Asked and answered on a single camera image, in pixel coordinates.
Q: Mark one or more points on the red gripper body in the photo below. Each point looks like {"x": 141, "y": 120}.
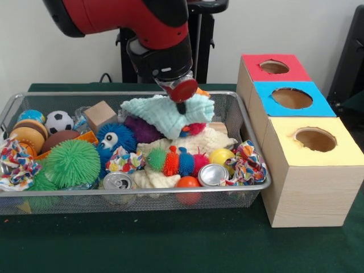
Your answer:
{"x": 183, "y": 90}

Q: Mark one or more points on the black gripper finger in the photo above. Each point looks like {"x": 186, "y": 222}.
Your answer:
{"x": 181, "y": 107}

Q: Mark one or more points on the mint green cloth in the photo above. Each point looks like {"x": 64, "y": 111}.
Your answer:
{"x": 162, "y": 114}

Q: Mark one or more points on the purple spiky toy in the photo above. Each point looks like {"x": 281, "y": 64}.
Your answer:
{"x": 142, "y": 131}

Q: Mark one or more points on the colourful polka-dot cloth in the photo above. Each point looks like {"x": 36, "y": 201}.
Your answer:
{"x": 245, "y": 165}

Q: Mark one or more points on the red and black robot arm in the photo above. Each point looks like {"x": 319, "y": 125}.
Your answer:
{"x": 114, "y": 17}

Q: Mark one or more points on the wooden box with three holes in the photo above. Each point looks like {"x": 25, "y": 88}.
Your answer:
{"x": 307, "y": 193}

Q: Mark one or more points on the cream waffle cloth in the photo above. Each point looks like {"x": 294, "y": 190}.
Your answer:
{"x": 213, "y": 139}

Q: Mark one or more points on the yellow ball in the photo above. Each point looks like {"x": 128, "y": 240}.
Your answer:
{"x": 220, "y": 156}

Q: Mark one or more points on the blue furry googly-eyed toy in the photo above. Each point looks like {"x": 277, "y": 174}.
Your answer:
{"x": 114, "y": 139}

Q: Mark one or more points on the crushed silver can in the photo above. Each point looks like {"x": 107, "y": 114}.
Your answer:
{"x": 213, "y": 175}

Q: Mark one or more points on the small soccer ball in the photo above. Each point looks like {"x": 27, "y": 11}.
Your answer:
{"x": 58, "y": 122}

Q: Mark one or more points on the large green spiky ball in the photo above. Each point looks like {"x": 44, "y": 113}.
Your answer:
{"x": 71, "y": 164}

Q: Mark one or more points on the green cloth table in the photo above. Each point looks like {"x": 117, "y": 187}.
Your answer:
{"x": 170, "y": 244}

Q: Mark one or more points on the black floor stand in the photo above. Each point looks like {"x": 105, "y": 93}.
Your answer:
{"x": 350, "y": 62}

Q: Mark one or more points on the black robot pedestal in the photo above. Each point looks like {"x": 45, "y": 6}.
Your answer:
{"x": 205, "y": 45}

